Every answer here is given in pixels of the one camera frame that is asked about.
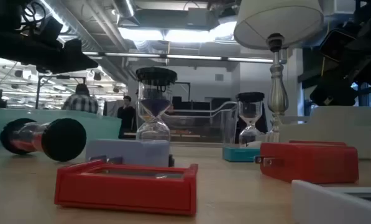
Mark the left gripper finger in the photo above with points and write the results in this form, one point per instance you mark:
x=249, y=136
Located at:
x=76, y=59

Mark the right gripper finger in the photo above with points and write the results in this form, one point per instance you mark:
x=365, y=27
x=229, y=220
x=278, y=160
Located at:
x=334, y=91

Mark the red box with screws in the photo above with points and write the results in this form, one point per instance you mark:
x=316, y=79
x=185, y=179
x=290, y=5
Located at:
x=312, y=165

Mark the purple sand hourglass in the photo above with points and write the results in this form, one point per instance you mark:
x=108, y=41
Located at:
x=156, y=76

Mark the red sand hourglass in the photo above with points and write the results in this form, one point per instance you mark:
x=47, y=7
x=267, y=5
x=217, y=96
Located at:
x=64, y=140

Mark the white sand hourglass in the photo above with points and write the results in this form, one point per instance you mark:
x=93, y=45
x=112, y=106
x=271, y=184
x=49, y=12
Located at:
x=250, y=97

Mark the lavender power adapter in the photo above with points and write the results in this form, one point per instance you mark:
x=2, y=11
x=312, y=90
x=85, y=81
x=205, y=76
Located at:
x=126, y=152

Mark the white tray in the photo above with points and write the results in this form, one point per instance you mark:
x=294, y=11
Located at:
x=322, y=205

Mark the clear plastic bin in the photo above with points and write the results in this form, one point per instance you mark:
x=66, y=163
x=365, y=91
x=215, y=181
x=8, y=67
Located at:
x=204, y=124

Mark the red tray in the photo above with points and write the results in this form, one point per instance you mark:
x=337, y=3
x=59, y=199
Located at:
x=126, y=193

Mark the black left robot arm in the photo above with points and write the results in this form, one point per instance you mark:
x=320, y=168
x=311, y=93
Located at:
x=2, y=15

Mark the white translucent plastic bin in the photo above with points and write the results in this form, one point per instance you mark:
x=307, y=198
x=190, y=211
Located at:
x=334, y=124

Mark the person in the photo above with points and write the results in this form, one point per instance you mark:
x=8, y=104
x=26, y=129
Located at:
x=126, y=118
x=81, y=102

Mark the teal translucent plastic bin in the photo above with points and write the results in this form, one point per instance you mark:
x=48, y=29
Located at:
x=104, y=127

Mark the table lamp with white shade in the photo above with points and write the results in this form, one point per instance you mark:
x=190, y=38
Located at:
x=278, y=18

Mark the long linear ceiling light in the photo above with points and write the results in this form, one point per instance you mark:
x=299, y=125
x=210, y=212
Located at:
x=191, y=57

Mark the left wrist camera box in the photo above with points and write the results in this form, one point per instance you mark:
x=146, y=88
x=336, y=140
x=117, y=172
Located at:
x=51, y=29

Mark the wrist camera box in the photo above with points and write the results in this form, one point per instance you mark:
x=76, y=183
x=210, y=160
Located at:
x=51, y=29
x=337, y=43

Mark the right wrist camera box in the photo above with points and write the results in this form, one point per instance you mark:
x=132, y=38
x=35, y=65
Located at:
x=337, y=43

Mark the black background stand frame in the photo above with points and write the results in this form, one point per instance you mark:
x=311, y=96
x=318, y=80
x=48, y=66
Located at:
x=38, y=93

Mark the round metal ceiling duct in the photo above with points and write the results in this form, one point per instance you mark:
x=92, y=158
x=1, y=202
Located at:
x=124, y=7

